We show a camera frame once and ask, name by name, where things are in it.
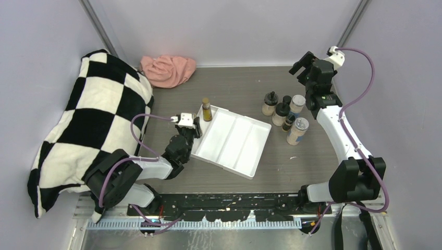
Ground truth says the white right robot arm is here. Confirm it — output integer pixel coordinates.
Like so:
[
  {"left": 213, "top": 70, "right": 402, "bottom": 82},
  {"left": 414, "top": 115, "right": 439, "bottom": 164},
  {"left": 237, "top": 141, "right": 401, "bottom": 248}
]
[{"left": 289, "top": 48, "right": 386, "bottom": 214}]

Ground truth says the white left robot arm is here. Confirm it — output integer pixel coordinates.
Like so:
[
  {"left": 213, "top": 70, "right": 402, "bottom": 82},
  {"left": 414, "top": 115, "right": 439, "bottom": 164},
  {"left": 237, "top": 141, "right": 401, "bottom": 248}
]
[{"left": 84, "top": 113, "right": 202, "bottom": 216}]

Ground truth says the silver lid peppercorn jar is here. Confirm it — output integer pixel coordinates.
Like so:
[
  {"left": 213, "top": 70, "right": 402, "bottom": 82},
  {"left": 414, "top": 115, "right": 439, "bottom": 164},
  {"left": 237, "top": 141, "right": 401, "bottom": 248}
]
[{"left": 289, "top": 95, "right": 306, "bottom": 118}]

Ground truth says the taped black lid spice jar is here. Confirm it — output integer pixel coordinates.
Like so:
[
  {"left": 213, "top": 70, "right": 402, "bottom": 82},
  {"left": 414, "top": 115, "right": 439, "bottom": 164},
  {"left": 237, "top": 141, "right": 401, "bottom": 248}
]
[{"left": 262, "top": 91, "right": 279, "bottom": 116}]

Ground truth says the small taped black cap bottle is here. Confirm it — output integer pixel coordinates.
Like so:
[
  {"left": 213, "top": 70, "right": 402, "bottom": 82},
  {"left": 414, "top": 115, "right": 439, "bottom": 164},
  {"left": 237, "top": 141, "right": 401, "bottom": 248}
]
[{"left": 281, "top": 114, "right": 296, "bottom": 132}]

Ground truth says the white divided organizer tray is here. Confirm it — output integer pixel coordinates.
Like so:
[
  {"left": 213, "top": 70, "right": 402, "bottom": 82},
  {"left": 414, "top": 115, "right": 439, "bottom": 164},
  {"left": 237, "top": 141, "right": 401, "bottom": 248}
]
[{"left": 191, "top": 106, "right": 272, "bottom": 180}]

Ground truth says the silver lid blue label jar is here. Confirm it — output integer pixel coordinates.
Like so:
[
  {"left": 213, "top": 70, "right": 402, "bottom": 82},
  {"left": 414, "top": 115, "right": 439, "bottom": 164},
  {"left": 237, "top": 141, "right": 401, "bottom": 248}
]
[{"left": 286, "top": 117, "right": 309, "bottom": 146}]

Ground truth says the pink crumpled cloth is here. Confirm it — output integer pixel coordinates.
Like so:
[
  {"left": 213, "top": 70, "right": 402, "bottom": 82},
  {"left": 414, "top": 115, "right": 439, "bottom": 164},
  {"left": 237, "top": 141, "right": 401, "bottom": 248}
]
[{"left": 140, "top": 55, "right": 197, "bottom": 89}]

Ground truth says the black white checkered blanket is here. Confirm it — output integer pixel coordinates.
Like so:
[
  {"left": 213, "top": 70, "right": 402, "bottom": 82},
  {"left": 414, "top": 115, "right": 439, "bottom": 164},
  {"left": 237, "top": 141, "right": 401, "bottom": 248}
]
[{"left": 27, "top": 49, "right": 154, "bottom": 218}]

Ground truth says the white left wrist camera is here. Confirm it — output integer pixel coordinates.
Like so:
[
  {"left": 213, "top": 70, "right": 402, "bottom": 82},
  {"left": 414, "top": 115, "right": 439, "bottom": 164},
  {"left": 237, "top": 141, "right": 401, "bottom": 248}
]
[{"left": 171, "top": 112, "right": 195, "bottom": 129}]

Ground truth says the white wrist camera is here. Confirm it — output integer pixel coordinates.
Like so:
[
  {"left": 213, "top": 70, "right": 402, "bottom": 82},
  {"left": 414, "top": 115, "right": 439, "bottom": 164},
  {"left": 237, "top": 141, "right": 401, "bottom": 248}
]
[
  {"left": 171, "top": 112, "right": 195, "bottom": 129},
  {"left": 325, "top": 46, "right": 345, "bottom": 70}
]

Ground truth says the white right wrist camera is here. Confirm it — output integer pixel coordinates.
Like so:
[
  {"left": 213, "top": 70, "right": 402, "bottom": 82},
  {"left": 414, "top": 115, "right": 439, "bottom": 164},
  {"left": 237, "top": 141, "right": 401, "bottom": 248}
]
[{"left": 325, "top": 46, "right": 345, "bottom": 70}]

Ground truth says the black lid handled spice jar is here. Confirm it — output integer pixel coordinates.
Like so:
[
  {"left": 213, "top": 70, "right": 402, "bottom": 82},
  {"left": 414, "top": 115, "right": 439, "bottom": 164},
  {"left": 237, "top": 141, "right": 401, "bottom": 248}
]
[{"left": 272, "top": 102, "right": 290, "bottom": 127}]

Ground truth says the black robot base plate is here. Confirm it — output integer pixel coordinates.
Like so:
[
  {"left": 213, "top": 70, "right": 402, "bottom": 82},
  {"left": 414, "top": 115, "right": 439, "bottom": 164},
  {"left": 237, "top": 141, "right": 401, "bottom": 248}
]
[{"left": 139, "top": 193, "right": 326, "bottom": 222}]

